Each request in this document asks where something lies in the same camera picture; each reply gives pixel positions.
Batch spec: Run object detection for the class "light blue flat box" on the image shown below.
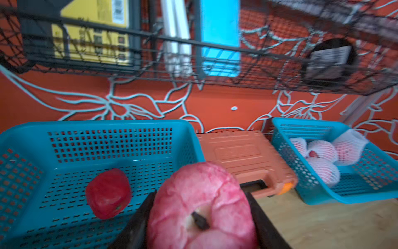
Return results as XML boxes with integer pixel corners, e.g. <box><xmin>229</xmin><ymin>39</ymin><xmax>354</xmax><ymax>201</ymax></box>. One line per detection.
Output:
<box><xmin>199</xmin><ymin>1</ymin><xmax>241</xmax><ymax>77</ymax></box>

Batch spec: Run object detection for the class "teal empty basket left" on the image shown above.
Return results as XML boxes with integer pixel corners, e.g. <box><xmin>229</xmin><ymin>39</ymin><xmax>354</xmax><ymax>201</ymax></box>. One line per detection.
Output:
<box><xmin>1</xmin><ymin>120</ymin><xmax>204</xmax><ymax>249</ymax></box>

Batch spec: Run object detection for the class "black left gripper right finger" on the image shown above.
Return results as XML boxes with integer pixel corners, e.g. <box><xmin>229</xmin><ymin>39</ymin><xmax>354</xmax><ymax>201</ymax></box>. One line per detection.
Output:
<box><xmin>245</xmin><ymin>192</ymin><xmax>292</xmax><ymax>249</ymax></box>

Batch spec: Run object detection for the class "netted apple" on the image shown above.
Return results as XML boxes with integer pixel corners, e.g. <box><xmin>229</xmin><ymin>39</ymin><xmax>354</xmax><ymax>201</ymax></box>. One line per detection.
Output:
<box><xmin>307</xmin><ymin>140</ymin><xmax>338</xmax><ymax>163</ymax></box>
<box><xmin>290</xmin><ymin>138</ymin><xmax>308</xmax><ymax>158</ymax></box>
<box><xmin>332</xmin><ymin>129</ymin><xmax>369</xmax><ymax>167</ymax></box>
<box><xmin>306</xmin><ymin>157</ymin><xmax>341</xmax><ymax>187</ymax></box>
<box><xmin>146</xmin><ymin>162</ymin><xmax>258</xmax><ymax>249</ymax></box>

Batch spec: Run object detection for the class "teal basket with netted apples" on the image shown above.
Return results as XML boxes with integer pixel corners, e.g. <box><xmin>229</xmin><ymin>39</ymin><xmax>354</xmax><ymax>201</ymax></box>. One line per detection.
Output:
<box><xmin>272</xmin><ymin>118</ymin><xmax>398</xmax><ymax>205</ymax></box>

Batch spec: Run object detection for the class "black box with yellow label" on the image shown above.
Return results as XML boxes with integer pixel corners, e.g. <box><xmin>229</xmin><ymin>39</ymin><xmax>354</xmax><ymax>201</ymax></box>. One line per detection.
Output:
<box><xmin>17</xmin><ymin>1</ymin><xmax>141</xmax><ymax>70</ymax></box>

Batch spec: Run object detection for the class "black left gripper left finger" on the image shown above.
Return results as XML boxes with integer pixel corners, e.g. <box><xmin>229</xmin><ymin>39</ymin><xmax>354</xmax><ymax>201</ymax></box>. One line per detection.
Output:
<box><xmin>107</xmin><ymin>191</ymin><xmax>157</xmax><ymax>249</ymax></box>

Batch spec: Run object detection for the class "orange plastic tool case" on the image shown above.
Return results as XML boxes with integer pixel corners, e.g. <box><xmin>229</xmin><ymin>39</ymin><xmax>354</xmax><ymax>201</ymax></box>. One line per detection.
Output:
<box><xmin>197</xmin><ymin>131</ymin><xmax>298</xmax><ymax>199</ymax></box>

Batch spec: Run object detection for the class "black wire wall basket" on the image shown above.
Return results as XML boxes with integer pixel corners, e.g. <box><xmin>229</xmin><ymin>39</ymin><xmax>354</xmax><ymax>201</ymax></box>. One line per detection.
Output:
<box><xmin>1</xmin><ymin>1</ymin><xmax>398</xmax><ymax>95</ymax></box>

